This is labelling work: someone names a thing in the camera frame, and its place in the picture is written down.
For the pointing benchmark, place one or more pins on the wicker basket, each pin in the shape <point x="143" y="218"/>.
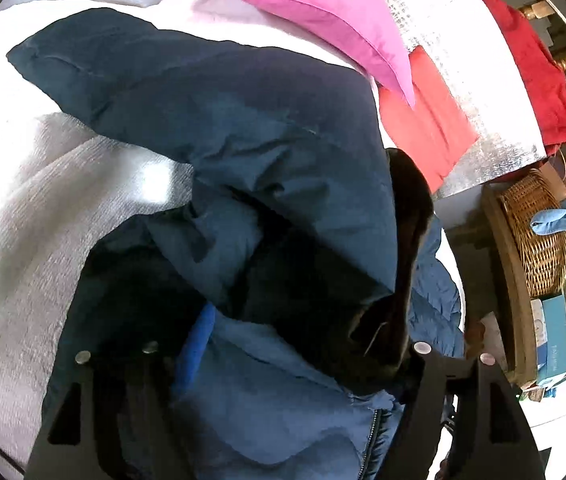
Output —
<point x="538" y="255"/>

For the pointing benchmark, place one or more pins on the folded red cloth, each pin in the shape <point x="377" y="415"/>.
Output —
<point x="428" y="125"/>

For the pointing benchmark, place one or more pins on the pink pillow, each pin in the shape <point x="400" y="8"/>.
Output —
<point x="323" y="5"/>

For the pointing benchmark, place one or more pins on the white bed blanket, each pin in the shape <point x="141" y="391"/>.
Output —
<point x="28" y="210"/>

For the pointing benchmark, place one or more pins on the teal box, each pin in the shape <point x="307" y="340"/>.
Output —
<point x="555" y="335"/>

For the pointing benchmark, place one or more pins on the navy blue hooded jacket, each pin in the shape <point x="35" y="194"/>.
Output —
<point x="263" y="135"/>

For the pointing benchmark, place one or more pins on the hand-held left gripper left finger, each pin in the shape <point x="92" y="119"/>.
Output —
<point x="196" y="347"/>

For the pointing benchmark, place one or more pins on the wooden nightstand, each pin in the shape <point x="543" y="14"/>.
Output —
<point x="513" y="285"/>

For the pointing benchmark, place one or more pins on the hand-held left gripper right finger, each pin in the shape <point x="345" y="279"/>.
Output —
<point x="429" y="385"/>

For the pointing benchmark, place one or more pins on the light blue cloth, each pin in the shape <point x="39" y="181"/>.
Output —
<point x="553" y="222"/>

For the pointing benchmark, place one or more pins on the dark red garment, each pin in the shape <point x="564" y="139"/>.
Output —
<point x="538" y="70"/>

